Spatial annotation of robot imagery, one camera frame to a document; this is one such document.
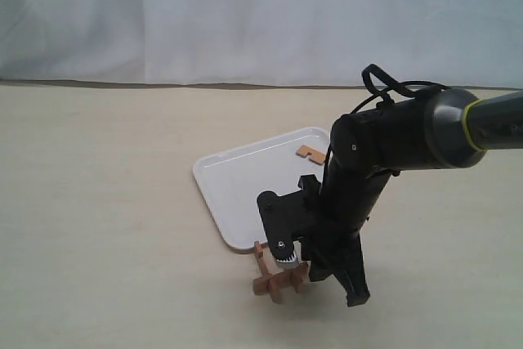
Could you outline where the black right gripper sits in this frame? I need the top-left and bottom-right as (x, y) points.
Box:
(297, 201), (370, 307)

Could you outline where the wooden rack piece with pegs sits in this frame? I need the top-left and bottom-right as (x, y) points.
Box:
(252, 262), (308, 304)

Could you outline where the white backdrop curtain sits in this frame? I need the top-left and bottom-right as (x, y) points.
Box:
(1, 0), (522, 88)

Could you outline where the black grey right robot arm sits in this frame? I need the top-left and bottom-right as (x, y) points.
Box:
(299, 87), (522, 306)

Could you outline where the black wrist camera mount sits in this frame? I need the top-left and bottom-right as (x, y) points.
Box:
(257, 174), (320, 270)

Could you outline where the white rectangular plastic tray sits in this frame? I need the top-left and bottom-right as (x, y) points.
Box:
(192, 127), (329, 253)

